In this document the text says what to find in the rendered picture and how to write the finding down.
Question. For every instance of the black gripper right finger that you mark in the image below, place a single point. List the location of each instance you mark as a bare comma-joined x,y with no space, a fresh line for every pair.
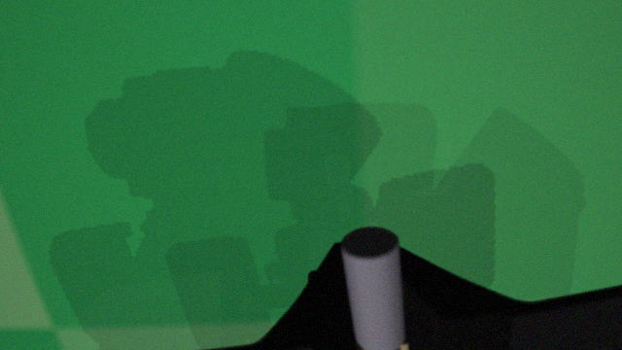
443,311

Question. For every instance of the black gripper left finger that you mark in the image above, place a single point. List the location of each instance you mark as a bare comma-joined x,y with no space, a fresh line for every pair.
319,319

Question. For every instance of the grey cylinder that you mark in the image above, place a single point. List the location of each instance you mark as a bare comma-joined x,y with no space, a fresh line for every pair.
373,272

